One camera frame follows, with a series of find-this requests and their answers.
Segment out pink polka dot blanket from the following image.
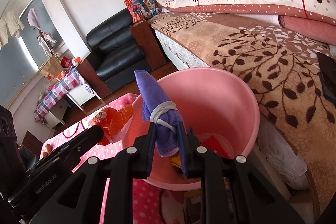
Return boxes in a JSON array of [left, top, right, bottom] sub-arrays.
[[39, 93, 202, 224]]

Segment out black leather armchair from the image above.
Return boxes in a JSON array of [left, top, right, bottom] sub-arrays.
[[18, 130, 44, 169], [76, 7, 167, 94]]

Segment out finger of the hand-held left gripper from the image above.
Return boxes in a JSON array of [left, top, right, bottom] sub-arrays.
[[56, 126, 105, 161]]

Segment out black smartphone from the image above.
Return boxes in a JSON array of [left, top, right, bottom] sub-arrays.
[[316, 51, 336, 104]]

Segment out pink plastic bucket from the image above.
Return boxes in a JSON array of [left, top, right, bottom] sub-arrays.
[[121, 67, 261, 191]]

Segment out checkered cloth side table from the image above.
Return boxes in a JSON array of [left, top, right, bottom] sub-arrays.
[[34, 68, 80, 123]]

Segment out bed with floral bedding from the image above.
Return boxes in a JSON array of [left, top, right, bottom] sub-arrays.
[[148, 12, 336, 216]]

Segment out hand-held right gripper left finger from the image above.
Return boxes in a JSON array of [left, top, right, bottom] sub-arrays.
[[29, 122, 156, 224]]

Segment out orange plastic bag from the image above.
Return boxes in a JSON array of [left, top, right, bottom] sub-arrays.
[[91, 104, 133, 146]]

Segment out purple cloth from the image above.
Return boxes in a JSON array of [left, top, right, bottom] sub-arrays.
[[134, 70, 185, 157]]

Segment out red foam net sleeve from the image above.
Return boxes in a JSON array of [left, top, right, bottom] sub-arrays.
[[201, 135, 235, 159]]

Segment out white and pink floral quilt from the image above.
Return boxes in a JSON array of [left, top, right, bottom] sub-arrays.
[[157, 0, 336, 43]]

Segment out brown paper bag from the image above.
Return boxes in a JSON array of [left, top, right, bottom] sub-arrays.
[[39, 56, 63, 84]]

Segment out hanging white garment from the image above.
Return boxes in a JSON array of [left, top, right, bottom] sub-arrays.
[[0, 11, 25, 50]]

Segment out coat rack with clothes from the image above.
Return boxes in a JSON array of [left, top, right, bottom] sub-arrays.
[[28, 8, 57, 58]]

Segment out colourful patterned pillow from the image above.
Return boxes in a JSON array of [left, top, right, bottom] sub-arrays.
[[123, 0, 161, 24]]

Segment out white desk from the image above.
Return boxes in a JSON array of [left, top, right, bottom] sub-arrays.
[[45, 82, 101, 132]]

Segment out window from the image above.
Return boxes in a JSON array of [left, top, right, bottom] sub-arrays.
[[0, 0, 66, 109]]

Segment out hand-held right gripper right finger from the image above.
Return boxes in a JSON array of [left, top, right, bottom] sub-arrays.
[[176, 121, 306, 224]]

